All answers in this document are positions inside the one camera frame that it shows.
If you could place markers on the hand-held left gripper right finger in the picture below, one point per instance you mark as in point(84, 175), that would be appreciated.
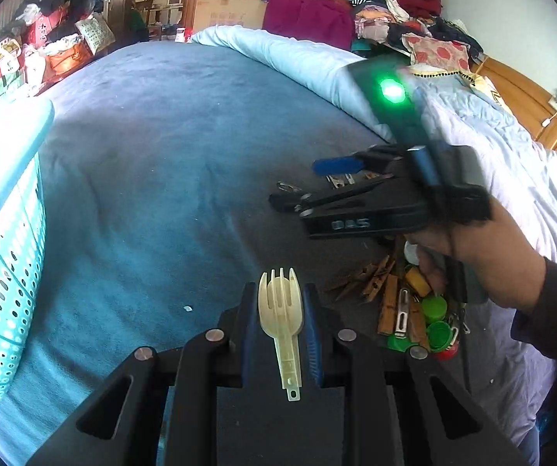
point(312, 340)

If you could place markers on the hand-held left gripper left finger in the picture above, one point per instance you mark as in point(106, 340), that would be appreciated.
point(251, 344)

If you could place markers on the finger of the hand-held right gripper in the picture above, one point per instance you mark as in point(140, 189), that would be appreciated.
point(336, 199)
point(334, 165)

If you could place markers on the cream plastic fork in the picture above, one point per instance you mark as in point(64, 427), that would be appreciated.
point(278, 320)

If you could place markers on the person's right hand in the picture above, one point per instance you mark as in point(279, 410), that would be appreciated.
point(492, 262)

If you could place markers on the light blue quilt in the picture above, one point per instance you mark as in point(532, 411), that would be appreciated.
point(501, 155)

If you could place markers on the pile of wooden clothespins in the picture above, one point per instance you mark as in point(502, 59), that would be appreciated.
point(375, 276)

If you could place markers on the magenta cloth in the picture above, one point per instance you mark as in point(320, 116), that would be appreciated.
point(307, 19)

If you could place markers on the pile of clothes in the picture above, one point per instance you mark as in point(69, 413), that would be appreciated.
point(404, 24)

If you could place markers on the teal laundry basket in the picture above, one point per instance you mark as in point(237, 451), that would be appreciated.
point(6, 252)

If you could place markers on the pile of bags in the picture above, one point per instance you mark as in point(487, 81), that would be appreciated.
point(50, 43)

